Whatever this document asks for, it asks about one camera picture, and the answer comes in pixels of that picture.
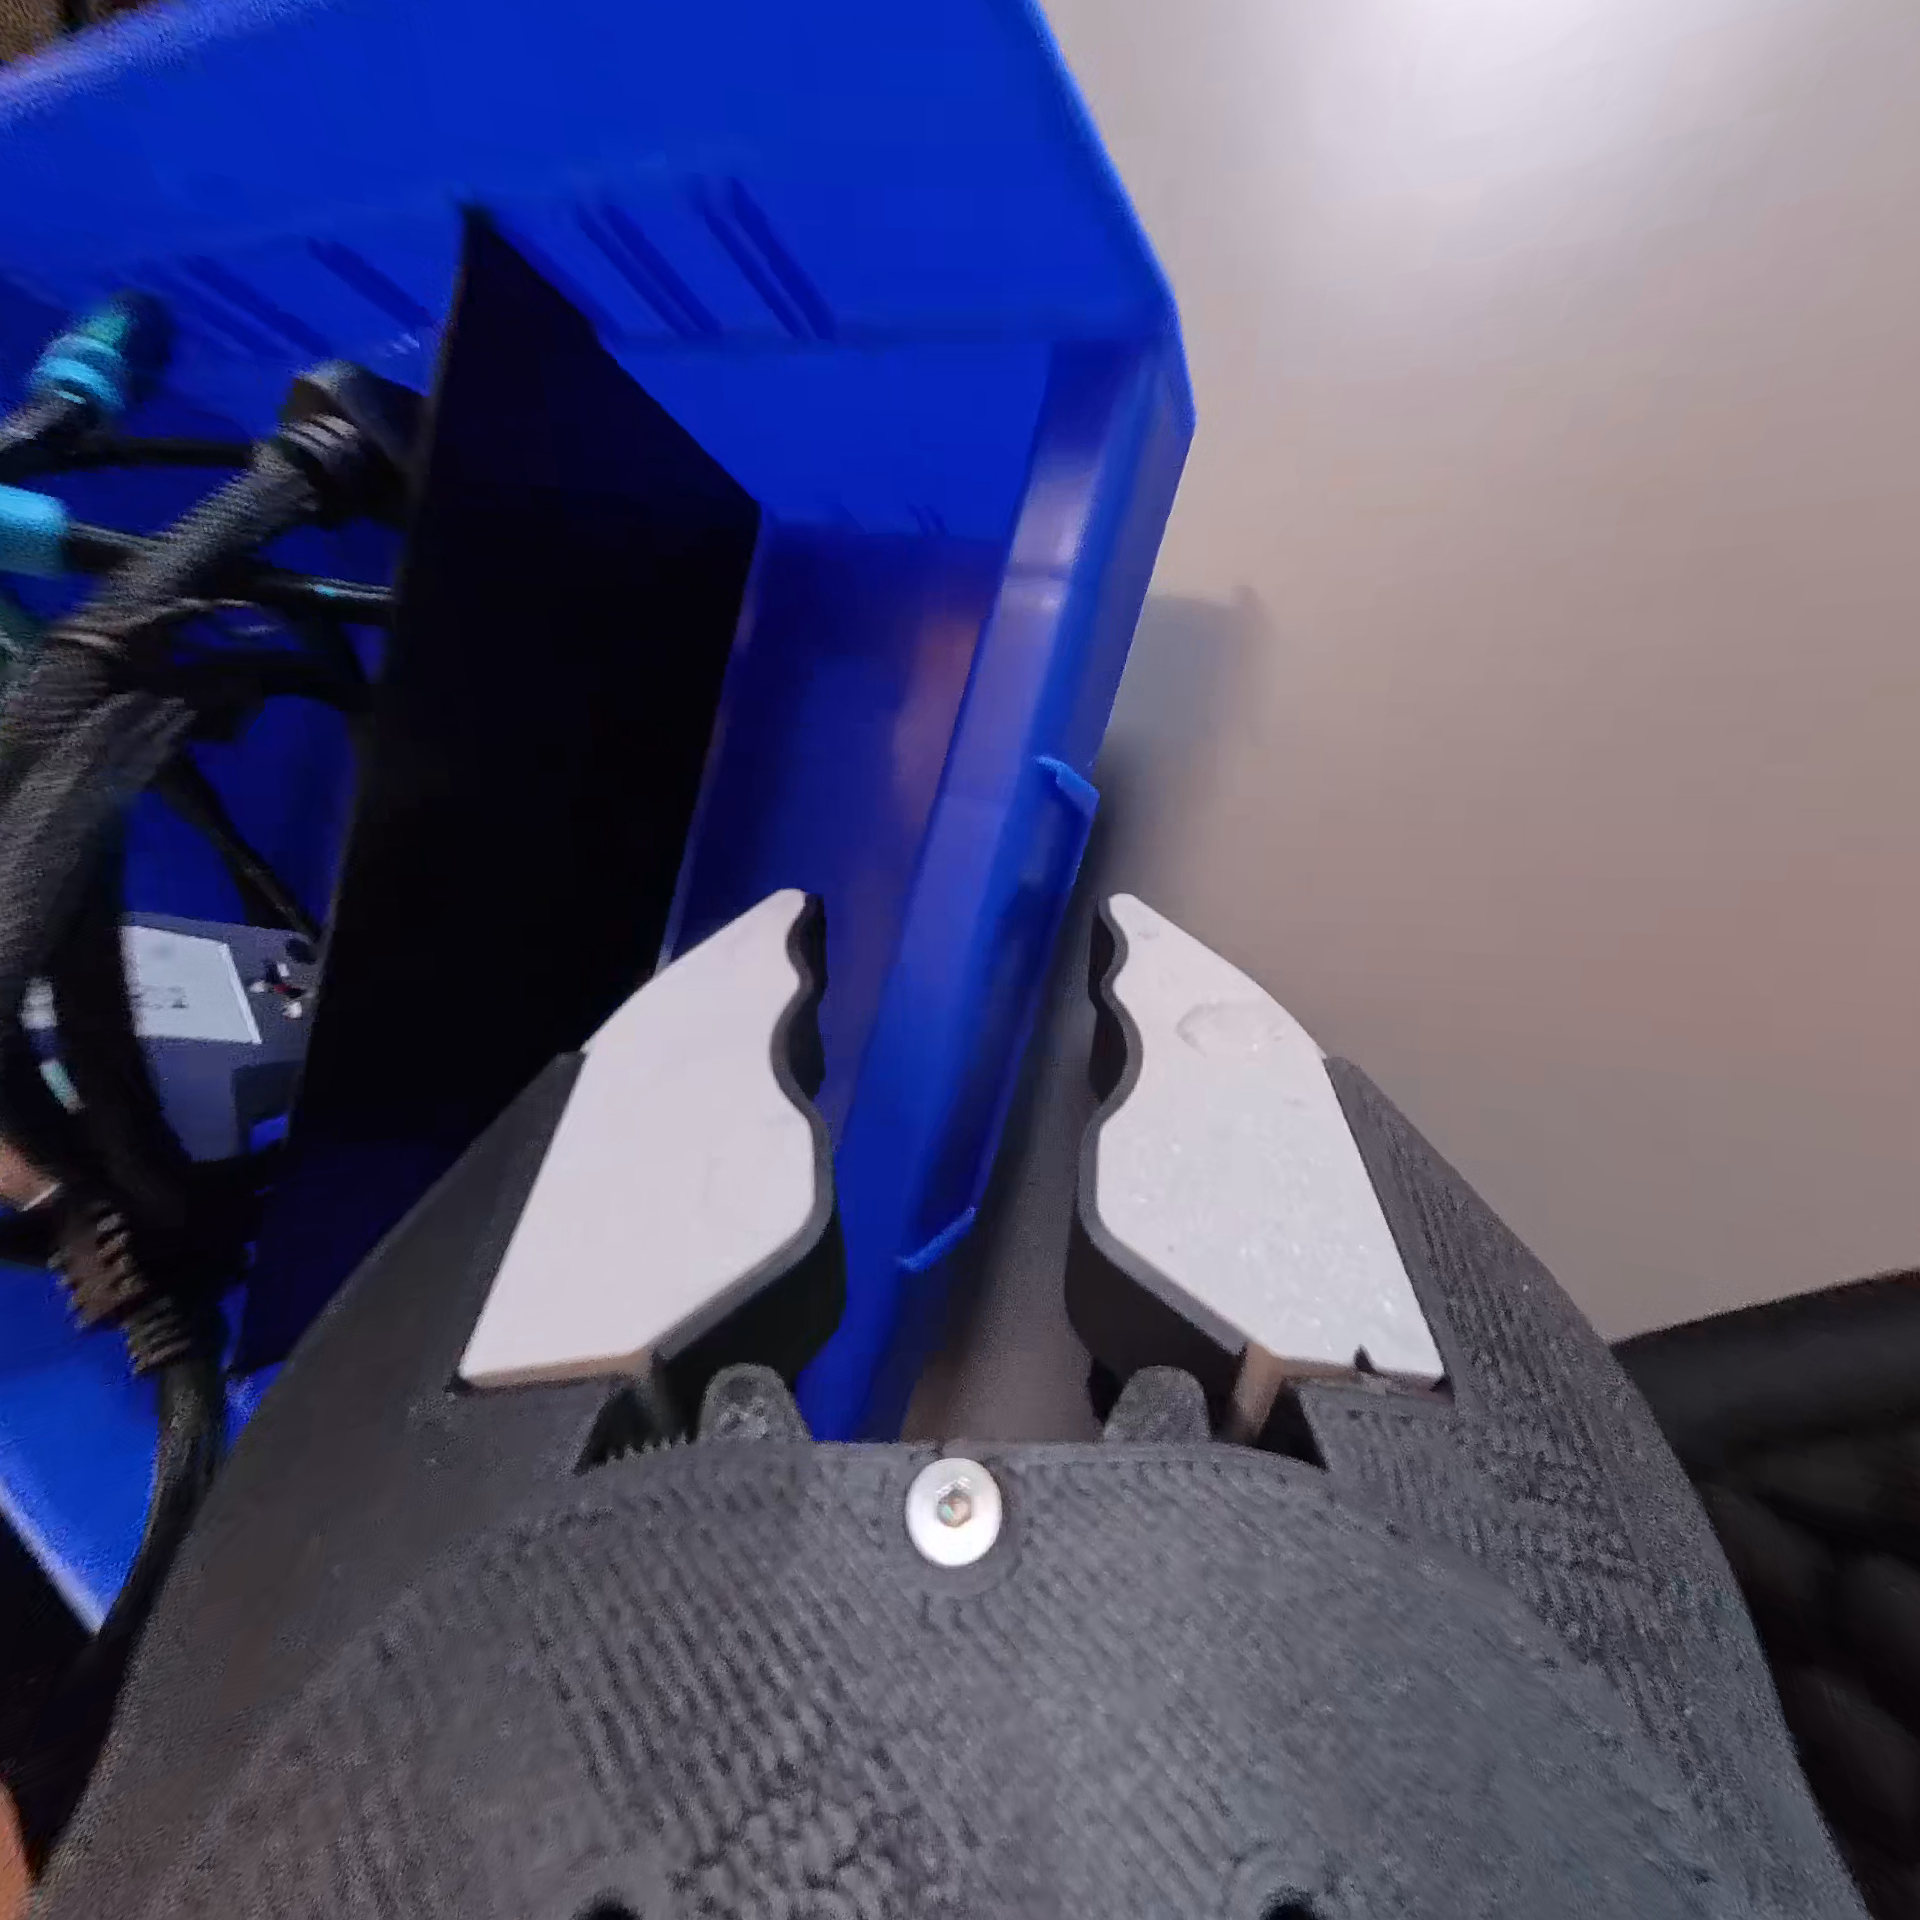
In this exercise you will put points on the silver hub adapter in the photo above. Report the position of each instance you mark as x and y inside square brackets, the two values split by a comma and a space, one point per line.
[194, 990]

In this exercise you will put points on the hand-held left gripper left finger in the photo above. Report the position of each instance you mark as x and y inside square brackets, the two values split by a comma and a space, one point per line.
[661, 1186]

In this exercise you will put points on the blue plastic bin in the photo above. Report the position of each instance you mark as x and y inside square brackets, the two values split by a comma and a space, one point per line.
[902, 375]

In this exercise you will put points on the black bin divider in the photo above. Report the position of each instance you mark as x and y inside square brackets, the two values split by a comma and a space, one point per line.
[523, 750]

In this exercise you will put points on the black chair armrest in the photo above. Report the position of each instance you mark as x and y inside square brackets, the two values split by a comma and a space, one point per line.
[1799, 1500]

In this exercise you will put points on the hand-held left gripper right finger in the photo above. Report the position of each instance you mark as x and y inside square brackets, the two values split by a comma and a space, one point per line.
[1261, 1200]

